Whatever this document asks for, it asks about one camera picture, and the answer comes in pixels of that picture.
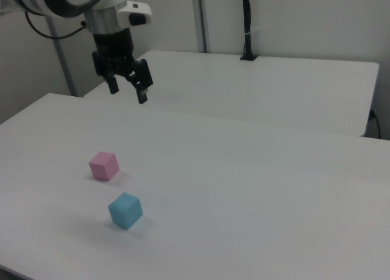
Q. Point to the white side table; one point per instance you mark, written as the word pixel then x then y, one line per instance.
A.
pixel 243 88

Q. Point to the pink cube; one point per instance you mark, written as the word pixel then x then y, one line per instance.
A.
pixel 103 167

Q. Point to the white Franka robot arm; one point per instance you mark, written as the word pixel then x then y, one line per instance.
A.
pixel 36 0

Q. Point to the blue cube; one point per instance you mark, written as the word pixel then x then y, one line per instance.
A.
pixel 125 211

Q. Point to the black camera pole with base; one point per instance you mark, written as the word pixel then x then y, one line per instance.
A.
pixel 247 18

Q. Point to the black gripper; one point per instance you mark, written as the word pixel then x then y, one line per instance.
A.
pixel 114 50

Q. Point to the slim grey wall partition post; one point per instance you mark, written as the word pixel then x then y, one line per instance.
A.
pixel 62 64

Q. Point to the wide grey wall partition post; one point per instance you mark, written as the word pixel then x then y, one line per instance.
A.
pixel 200 18

